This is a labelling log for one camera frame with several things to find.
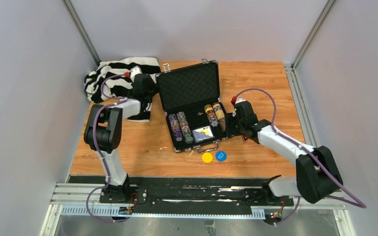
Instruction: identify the blue 10 poker chip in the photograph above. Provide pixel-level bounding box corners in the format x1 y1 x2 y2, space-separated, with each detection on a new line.
215 150 227 162

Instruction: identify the clear round plastic disc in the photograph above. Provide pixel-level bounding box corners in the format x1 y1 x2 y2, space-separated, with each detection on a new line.
157 147 172 161

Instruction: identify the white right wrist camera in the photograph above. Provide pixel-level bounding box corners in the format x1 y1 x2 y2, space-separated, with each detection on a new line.
231 96 245 107

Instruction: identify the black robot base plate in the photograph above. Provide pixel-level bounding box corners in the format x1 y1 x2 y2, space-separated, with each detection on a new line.
99 177 294 216

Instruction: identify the black white striped cloth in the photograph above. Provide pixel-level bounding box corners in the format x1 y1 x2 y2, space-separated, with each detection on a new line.
84 57 161 124

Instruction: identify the yellow round dealer button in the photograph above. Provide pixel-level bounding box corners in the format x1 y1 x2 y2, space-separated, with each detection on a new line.
201 152 214 163

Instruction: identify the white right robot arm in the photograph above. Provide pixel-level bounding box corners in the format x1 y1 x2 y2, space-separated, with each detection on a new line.
229 98 343 205

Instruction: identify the black poker set case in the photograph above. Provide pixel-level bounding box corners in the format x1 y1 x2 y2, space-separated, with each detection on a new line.
155 59 228 154

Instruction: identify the purple chip row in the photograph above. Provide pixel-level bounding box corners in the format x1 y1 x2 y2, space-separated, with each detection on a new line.
168 114 183 142

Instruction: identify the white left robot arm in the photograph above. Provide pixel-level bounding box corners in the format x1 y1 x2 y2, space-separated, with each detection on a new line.
84 73 158 203

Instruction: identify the multicolour chip row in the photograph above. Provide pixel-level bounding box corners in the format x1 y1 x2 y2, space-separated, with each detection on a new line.
177 112 194 144

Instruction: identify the blue yellow card deck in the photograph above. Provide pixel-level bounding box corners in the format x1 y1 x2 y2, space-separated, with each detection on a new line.
192 125 214 143

